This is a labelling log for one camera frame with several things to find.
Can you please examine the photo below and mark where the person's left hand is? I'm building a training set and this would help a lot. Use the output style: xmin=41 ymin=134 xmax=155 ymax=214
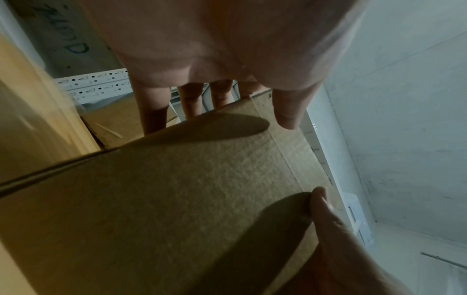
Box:
xmin=78 ymin=0 xmax=369 ymax=136

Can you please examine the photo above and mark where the person's right hand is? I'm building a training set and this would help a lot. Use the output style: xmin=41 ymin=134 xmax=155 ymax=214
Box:
xmin=284 ymin=185 xmax=417 ymax=295

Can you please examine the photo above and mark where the brown cardboard box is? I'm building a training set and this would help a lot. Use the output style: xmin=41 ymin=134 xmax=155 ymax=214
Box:
xmin=0 ymin=95 xmax=342 ymax=295
xmin=79 ymin=93 xmax=180 ymax=149

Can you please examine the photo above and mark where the white rectangular fixture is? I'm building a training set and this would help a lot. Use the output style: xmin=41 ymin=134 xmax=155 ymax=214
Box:
xmin=342 ymin=192 xmax=375 ymax=247

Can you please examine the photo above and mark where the white metal shelving unit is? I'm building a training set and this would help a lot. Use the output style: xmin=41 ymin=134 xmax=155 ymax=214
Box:
xmin=54 ymin=67 xmax=375 ymax=247

